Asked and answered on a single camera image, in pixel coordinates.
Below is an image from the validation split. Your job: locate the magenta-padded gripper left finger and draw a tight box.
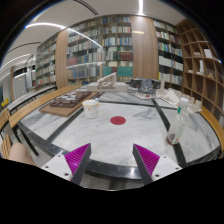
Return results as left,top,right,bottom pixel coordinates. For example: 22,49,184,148
40,142,92,186

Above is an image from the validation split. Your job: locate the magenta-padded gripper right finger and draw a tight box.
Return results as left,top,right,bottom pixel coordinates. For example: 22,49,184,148
132,143,183,186

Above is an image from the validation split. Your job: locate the clear plastic bottle white cap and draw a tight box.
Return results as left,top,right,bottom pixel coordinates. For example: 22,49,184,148
166,97,191,146

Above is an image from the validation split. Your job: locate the white cup yellow rim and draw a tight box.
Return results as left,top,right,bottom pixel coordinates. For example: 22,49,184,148
81,99,100,120

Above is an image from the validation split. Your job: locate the brown model on wooden board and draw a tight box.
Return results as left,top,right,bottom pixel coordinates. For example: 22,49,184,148
38,90,101,118

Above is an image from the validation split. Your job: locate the flat round red coaster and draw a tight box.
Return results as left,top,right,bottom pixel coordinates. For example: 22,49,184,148
109,115,127,126

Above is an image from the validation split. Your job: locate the white terrain model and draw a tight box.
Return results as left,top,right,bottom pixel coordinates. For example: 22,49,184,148
156,88,204,116

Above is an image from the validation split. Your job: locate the dark grey building model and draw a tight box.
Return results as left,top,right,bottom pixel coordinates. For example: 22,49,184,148
129,77,163,100

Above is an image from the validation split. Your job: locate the white building model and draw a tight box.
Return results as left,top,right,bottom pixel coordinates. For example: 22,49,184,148
85,71,129,94

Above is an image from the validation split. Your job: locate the wooden cubby shelf unit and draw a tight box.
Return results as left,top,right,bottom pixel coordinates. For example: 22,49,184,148
175,18,224,118

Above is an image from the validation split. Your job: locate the tall book shelf unit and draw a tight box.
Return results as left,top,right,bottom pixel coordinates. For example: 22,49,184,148
31,14,185,92

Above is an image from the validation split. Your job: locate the curved ceiling light strip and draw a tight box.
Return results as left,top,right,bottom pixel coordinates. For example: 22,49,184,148
23,21,104,49

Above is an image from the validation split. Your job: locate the straight ceiling light strip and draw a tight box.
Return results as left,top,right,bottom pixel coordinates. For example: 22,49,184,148
137,0,145,16

